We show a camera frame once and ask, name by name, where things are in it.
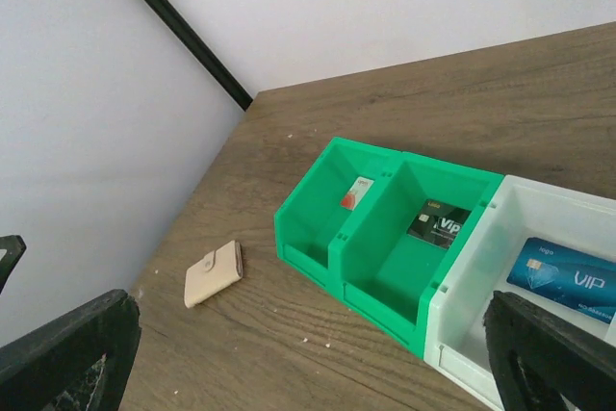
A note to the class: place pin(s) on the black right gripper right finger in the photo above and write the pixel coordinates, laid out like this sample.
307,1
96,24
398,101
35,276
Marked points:
542,362

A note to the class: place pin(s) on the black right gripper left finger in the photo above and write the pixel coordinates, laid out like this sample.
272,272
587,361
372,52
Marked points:
79,361

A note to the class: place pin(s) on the white red credit card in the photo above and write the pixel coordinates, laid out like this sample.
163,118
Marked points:
356,192

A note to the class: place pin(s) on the green plastic bin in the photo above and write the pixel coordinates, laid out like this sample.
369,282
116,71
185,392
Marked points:
389,277
311,217

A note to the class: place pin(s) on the blue VIP credit card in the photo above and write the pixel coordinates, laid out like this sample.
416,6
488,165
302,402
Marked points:
574,279

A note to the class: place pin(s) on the beige leather card holder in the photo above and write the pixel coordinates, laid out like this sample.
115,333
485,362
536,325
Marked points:
216,271

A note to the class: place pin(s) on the black VIP credit card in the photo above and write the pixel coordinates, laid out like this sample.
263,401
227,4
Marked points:
438,223

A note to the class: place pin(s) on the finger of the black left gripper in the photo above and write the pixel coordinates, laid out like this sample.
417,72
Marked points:
13,248

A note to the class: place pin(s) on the left green plastic bin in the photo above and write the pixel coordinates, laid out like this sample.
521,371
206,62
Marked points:
311,217

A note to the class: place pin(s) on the middle green plastic bin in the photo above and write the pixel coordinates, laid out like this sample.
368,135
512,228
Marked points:
389,277

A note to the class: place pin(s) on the white plastic bin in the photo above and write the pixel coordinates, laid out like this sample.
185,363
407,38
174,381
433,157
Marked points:
455,343

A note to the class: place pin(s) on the black left frame post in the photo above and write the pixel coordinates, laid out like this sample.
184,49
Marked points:
178,25

